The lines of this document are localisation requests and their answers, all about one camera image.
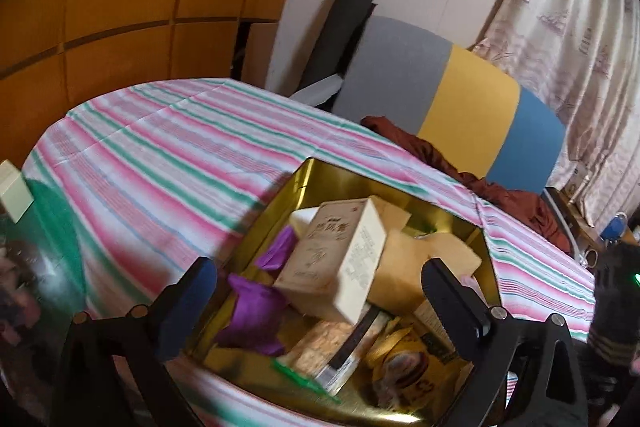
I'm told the gold tin box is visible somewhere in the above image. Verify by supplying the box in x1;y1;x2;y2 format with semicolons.
182;157;502;427

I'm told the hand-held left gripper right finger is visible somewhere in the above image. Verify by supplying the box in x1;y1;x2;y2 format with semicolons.
421;258;590;427

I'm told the maroon cloth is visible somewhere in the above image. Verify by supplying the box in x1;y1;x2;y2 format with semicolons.
361;115;573;253

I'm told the grey yellow blue chair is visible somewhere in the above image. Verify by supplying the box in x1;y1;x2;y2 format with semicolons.
331;15;586;258

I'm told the white foam piece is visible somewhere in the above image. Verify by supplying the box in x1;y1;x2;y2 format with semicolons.
289;74;345;108

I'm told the blue mug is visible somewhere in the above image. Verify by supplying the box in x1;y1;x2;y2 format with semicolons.
601;213;629;241

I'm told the striped tablecloth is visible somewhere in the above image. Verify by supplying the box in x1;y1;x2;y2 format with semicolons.
22;78;598;427

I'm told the patterned beige curtain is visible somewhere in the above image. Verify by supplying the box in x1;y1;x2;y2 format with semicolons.
470;0;640;228

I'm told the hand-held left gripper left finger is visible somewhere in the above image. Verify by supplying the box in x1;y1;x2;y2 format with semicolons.
55;257;219;427

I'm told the wooden side shelf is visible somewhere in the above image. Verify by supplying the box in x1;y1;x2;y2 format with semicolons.
545;177;640;258

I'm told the clear cracker packet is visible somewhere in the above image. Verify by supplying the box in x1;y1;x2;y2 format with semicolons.
272;311;392;403

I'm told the yellow printed packet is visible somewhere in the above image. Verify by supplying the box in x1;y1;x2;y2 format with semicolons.
364;326;462;409

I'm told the wooden panelled cabinet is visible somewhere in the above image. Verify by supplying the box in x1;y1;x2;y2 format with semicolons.
0;0;321;168

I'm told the beige carton box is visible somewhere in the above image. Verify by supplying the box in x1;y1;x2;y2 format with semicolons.
273;197;389;326

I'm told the pale green box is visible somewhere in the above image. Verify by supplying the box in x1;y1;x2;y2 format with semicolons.
0;159;34;224

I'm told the tan block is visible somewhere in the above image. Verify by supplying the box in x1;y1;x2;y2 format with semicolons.
369;227;483;314
370;195;412;230

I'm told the purple packet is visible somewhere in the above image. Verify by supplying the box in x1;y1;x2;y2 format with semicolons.
254;226;297;271
221;273;289;356

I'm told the black rolled mat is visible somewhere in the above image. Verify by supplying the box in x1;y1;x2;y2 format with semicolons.
298;0;376;90

